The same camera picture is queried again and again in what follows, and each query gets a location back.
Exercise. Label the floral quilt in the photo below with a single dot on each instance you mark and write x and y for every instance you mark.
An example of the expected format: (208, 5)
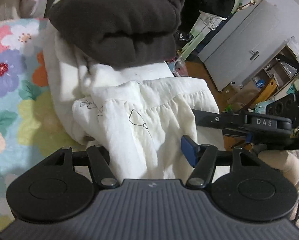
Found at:
(14, 105)

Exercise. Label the brown cardboard piece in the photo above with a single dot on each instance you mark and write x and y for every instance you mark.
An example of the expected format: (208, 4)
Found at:
(247, 92)

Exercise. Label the black hanging garment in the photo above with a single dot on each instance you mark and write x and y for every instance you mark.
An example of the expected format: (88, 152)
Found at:
(214, 0)

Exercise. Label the open shelf unit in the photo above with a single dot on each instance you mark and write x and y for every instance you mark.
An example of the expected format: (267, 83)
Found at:
(282, 67)

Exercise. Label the cream bow-print garment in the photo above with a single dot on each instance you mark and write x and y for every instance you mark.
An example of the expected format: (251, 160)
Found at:
(144, 130)

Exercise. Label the dark brown folded garment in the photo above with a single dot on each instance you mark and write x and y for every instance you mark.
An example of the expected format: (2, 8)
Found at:
(114, 22)

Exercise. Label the person's right hand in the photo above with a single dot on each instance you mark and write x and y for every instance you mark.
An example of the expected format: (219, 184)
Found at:
(284, 162)

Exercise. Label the pink plastic bag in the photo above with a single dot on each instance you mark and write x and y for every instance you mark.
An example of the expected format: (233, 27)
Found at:
(181, 68)

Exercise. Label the white folded garment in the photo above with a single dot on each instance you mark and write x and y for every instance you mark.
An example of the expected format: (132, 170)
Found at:
(64, 80)

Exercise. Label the orange box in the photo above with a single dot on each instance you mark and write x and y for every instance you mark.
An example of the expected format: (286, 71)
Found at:
(268, 90)

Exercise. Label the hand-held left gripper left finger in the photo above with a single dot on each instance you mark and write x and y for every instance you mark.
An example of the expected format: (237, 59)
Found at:
(99, 160)

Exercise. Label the clear plastic bag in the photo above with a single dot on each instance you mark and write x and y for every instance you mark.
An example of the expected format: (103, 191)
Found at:
(295, 46)

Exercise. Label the grey cabinet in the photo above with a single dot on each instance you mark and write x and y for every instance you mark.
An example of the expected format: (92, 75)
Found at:
(247, 37)

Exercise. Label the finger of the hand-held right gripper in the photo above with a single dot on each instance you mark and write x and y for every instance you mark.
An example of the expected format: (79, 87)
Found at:
(214, 119)
(237, 132)

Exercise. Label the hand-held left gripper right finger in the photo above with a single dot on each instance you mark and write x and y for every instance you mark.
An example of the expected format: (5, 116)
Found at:
(188, 150)

